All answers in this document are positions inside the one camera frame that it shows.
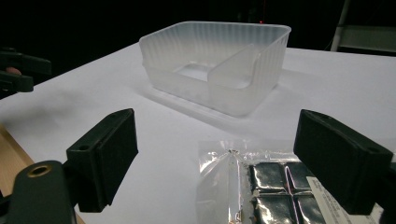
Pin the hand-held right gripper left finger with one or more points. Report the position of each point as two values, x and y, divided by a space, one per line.
102 155

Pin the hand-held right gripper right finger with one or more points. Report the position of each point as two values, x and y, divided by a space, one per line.
339 161

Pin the clear packet of dark blocks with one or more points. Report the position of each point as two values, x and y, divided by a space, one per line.
271 186

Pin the translucent plastic container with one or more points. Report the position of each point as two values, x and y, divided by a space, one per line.
218 59

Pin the grey metal stand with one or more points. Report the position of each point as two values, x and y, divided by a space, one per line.
367 37

